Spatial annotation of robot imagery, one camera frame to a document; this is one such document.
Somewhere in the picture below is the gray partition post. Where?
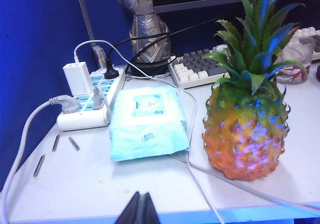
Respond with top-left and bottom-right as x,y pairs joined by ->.
74,0 -> 105,67

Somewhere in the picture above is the clear cup with red print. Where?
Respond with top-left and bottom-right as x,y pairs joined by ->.
276,35 -> 315,85

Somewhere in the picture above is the white power strip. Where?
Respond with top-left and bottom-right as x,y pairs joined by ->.
56,68 -> 127,132

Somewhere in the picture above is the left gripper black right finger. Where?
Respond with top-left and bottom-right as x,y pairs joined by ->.
140,193 -> 160,224

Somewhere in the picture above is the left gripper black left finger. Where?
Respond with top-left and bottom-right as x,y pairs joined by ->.
116,191 -> 141,224

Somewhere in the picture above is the round white keyboard knob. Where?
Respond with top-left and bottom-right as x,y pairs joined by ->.
212,44 -> 227,54

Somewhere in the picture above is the looped black cable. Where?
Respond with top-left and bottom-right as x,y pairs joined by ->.
124,13 -> 238,78

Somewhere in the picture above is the artificial pineapple with green crown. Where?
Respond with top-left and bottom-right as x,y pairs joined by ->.
201,0 -> 310,182

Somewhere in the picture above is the light blue tissue pack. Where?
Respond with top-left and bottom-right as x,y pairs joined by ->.
109,85 -> 191,162

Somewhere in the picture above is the small gray plug with cable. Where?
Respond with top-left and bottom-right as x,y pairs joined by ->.
92,86 -> 320,214

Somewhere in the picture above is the small metal rod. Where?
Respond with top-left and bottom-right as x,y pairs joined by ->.
68,137 -> 80,152
51,134 -> 60,152
33,154 -> 46,178

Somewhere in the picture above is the gray power plug with cable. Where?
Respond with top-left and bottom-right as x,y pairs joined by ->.
0,95 -> 82,224

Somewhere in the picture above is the silver hexagon figurine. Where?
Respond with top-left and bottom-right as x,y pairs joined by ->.
117,0 -> 177,77

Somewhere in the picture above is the black power plug with cable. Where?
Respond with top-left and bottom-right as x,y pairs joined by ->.
103,31 -> 173,80

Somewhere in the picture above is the white and gray keyboard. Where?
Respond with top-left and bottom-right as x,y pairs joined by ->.
167,26 -> 320,89

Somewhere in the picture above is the white charger cable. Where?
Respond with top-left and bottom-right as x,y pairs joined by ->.
73,39 -> 226,224

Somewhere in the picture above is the white charger adapter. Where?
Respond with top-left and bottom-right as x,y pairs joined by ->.
62,61 -> 94,96

